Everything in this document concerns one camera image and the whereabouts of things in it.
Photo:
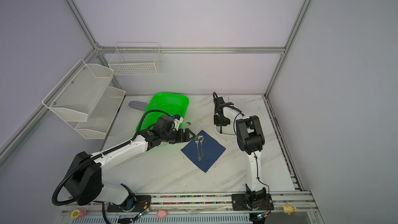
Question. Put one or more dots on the silver spoon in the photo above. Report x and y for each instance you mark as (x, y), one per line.
(201, 140)

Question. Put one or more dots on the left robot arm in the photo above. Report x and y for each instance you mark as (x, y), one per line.
(84, 181)

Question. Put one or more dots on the yellow toy figure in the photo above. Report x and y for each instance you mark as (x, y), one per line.
(288, 209)

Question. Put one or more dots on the white wire basket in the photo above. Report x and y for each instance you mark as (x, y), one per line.
(136, 58)

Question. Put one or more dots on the silver fork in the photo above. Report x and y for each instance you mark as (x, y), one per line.
(197, 141)

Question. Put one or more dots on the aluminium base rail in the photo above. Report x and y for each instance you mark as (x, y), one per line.
(199, 208)

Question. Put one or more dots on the white rectangular tray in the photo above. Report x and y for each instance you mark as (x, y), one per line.
(226, 130)

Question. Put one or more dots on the pink green toy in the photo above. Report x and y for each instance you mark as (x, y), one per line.
(78, 214)

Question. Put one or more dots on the grey oval pouch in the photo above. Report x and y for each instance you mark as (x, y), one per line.
(138, 105)

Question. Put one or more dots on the pink toy ball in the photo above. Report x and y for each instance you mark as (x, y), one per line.
(161, 214)

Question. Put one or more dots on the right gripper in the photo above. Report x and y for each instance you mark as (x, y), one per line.
(216, 122)

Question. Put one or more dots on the dark blue paper napkin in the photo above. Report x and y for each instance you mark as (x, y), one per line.
(212, 152)

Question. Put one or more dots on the green plastic basket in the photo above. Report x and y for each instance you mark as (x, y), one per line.
(163, 104)

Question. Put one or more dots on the aluminium frame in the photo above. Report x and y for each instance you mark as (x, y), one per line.
(14, 144)

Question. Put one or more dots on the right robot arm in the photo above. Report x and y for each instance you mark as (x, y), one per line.
(231, 121)

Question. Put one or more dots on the white mesh two-tier shelf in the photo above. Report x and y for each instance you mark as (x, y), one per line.
(86, 100)

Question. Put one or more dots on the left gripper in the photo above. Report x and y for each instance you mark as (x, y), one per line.
(181, 138)

